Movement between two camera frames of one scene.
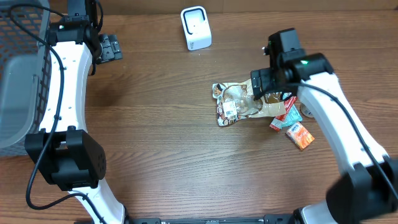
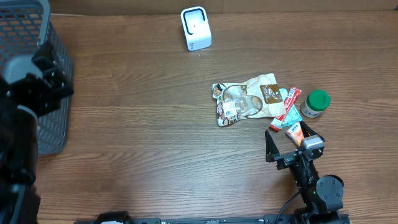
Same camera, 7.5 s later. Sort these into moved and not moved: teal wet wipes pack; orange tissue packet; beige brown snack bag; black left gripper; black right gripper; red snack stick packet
Moved: black right gripper; black left gripper
Not moved: teal wet wipes pack; orange tissue packet; beige brown snack bag; red snack stick packet
